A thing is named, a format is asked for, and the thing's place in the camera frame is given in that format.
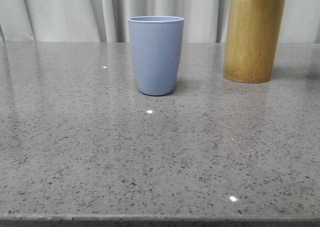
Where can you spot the blue plastic cup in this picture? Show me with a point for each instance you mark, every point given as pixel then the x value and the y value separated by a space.
pixel 156 45

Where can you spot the bamboo wooden holder cup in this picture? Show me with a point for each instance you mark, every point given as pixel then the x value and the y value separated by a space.
pixel 252 37

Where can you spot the white pleated curtain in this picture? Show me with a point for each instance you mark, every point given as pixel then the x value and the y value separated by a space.
pixel 205 21

